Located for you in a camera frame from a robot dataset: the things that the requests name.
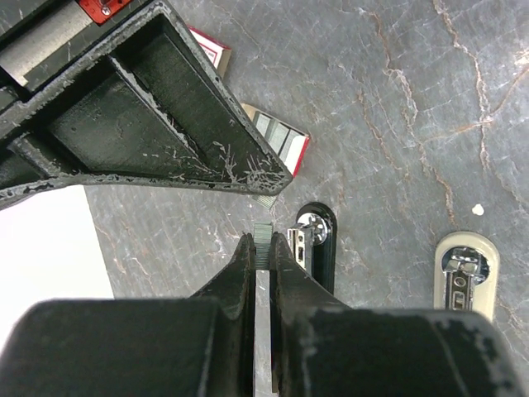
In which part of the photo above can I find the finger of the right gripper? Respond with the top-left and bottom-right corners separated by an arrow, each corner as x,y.
1,1 -> 292,208

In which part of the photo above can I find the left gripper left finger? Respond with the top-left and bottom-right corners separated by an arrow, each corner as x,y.
1,234 -> 256,396

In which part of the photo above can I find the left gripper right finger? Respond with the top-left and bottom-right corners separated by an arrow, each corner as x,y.
269,233 -> 525,396

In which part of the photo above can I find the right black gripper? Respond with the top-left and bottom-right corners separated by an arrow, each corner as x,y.
1,1 -> 145,103

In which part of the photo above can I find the silver staple strip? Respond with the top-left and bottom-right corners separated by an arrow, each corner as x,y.
254,222 -> 274,396

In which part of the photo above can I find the red white staple box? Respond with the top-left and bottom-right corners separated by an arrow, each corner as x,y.
188,25 -> 232,78

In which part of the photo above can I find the white black stapler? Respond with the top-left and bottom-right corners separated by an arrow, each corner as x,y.
433,231 -> 500,322

